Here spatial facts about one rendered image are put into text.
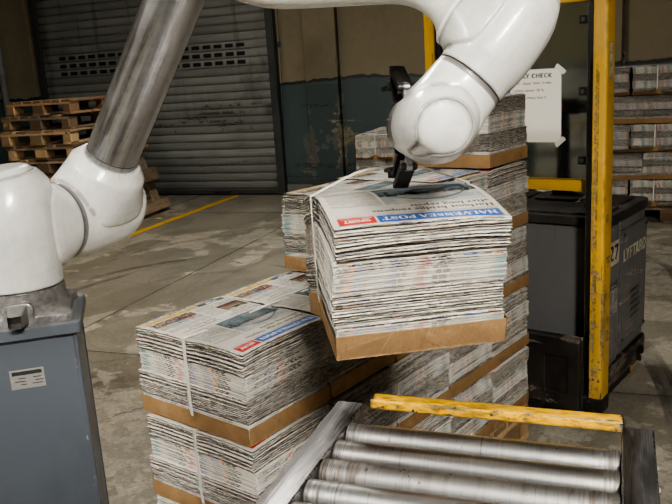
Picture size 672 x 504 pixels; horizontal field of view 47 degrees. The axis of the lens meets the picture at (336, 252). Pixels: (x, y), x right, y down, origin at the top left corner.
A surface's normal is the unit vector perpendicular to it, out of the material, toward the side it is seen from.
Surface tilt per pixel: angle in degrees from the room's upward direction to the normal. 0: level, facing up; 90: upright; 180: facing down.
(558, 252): 90
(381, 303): 98
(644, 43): 90
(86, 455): 90
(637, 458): 0
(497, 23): 69
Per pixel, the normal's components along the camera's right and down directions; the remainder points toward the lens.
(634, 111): -0.36, 0.22
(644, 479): -0.06, -0.97
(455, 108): 0.10, 0.06
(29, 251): 0.63, 0.15
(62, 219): 0.91, -0.07
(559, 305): -0.62, 0.22
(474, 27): -0.37, -0.13
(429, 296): 0.17, 0.35
